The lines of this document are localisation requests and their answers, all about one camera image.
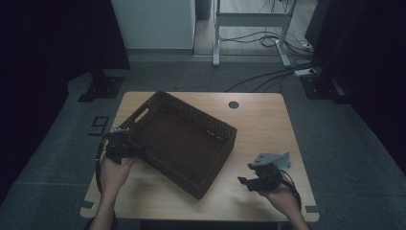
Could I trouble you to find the black stand base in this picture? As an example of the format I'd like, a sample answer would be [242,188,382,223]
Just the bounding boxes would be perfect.
[300,75,351,104]
[78,68,124,104]

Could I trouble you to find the white metal desk frame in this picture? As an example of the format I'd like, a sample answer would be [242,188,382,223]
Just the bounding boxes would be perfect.
[212,0,299,68]

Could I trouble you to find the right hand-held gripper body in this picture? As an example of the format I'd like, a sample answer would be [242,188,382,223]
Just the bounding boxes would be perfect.
[248,152,284,194]

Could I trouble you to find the person's left hand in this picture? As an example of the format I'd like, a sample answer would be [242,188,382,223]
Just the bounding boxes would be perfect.
[99,154,139,199]

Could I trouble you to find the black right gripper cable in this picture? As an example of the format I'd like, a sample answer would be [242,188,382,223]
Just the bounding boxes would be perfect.
[279,169,303,212]

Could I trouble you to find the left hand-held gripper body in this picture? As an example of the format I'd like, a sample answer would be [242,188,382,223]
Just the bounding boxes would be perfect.
[104,126,132,166]

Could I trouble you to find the white power strip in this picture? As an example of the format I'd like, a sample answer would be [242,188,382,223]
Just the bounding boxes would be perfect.
[293,67,319,78]

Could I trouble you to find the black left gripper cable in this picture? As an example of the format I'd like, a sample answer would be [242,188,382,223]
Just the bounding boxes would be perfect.
[94,133,112,195]

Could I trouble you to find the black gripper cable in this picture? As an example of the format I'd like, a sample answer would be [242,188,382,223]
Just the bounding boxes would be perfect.
[279,169,303,212]
[94,133,112,195]

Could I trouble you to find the black floor cables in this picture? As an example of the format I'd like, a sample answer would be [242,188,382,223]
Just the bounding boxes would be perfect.
[219,28,321,94]

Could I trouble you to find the light blue cloth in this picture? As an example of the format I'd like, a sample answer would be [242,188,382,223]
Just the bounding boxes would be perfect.
[274,150,292,171]

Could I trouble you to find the dark curtain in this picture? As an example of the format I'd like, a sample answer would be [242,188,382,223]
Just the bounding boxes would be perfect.
[0,0,132,205]
[304,0,406,176]

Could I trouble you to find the person's right hand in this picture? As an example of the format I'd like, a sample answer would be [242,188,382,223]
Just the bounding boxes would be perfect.
[259,177,300,216]

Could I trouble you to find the brown woven basket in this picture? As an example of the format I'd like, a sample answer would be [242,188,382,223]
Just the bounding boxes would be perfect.
[118,90,238,200]

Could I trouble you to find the white cabinet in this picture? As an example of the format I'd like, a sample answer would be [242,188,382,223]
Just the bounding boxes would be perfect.
[110,0,196,56]

